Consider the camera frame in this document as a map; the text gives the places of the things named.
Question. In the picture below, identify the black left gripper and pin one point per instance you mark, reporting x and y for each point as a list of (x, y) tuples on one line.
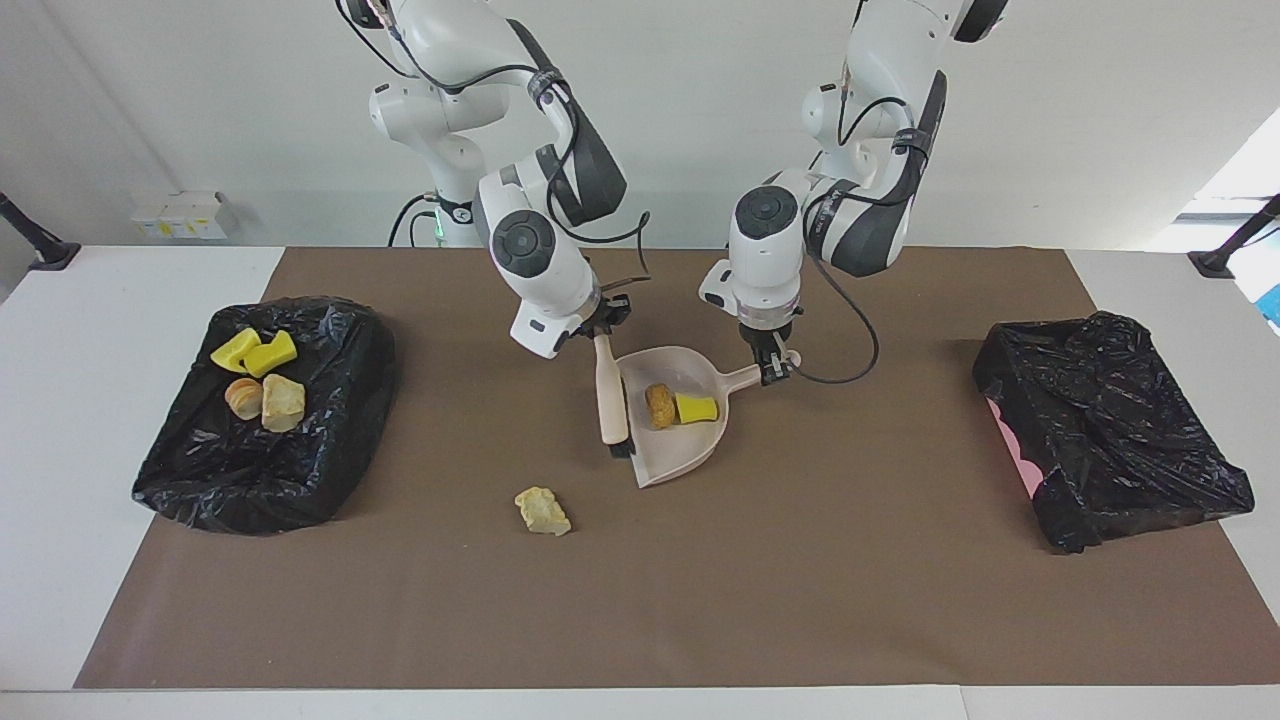
[(768, 335)]

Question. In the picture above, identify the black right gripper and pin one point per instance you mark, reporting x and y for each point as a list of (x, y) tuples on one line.
[(608, 308)]

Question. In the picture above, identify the small yellow sponge wedge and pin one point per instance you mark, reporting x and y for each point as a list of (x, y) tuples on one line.
[(697, 408)]

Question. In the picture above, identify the brown cork like piece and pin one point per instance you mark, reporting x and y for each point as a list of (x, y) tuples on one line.
[(660, 405)]

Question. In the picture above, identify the beige plastic dustpan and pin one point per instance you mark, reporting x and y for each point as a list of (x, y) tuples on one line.
[(680, 450)]

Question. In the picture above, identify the pale foam chunk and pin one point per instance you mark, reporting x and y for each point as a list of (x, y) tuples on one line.
[(543, 510)]

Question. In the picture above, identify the beige foam chunk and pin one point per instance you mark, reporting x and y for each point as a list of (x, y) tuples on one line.
[(283, 403)]

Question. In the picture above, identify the notched yellow sponge piece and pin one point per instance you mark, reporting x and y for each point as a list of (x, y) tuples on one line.
[(272, 357)]

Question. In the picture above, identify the cream orange ridged foam piece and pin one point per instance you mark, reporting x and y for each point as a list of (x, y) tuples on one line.
[(243, 398)]

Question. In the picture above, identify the smooth yellow sponge piece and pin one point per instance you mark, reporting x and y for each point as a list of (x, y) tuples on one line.
[(235, 352)]

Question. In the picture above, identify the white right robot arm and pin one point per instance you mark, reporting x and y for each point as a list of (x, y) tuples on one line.
[(545, 280)]

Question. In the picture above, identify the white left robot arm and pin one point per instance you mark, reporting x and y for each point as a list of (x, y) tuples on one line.
[(765, 260)]

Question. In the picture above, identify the left black trash bag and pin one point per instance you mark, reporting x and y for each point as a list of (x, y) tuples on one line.
[(1110, 430)]

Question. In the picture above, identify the black trash bag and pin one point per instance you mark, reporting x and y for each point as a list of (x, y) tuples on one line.
[(1110, 430), (260, 470)]

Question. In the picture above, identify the right black trash bag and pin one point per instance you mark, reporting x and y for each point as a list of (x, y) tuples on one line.
[(260, 470)]

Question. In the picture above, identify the brown paper table mat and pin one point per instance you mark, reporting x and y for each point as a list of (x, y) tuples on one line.
[(700, 600)]

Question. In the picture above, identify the black stand clamp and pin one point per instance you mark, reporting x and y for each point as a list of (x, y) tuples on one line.
[(40, 245), (1230, 250)]

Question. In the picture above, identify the blue object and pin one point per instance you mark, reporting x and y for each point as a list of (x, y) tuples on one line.
[(1272, 305)]

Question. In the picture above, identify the white wall outlet box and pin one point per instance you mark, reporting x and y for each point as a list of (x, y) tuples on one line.
[(185, 214)]

